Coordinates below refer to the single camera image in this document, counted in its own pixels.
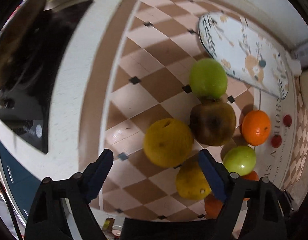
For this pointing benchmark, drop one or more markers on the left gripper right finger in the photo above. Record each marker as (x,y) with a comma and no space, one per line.
(216,174)

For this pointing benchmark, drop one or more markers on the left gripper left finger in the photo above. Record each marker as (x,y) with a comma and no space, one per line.
(95,175)

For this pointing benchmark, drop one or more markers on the large green apple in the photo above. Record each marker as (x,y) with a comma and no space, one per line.
(240,159)

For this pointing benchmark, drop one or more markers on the dark orange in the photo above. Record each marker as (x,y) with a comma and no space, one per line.
(249,187)

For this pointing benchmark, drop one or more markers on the small yellow citrus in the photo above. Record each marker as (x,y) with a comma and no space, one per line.
(191,183)

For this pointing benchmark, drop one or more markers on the dark brown pear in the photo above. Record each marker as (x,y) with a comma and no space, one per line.
(213,124)

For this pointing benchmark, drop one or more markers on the bright orange mandarin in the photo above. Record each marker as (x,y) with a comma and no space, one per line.
(256,127)

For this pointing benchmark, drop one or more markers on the large yellow citrus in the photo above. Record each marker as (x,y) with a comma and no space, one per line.
(168,142)

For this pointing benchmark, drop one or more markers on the red cherry tomato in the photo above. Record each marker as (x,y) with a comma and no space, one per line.
(276,141)
(287,120)

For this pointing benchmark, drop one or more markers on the small green apple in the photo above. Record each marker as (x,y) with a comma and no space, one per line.
(208,79)

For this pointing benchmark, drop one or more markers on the oval patterned fruit plate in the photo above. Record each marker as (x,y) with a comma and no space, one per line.
(244,54)

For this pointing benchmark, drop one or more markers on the checkered counter mat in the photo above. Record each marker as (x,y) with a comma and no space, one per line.
(150,84)

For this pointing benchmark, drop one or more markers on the black gas stove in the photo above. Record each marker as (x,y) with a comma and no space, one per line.
(25,99)

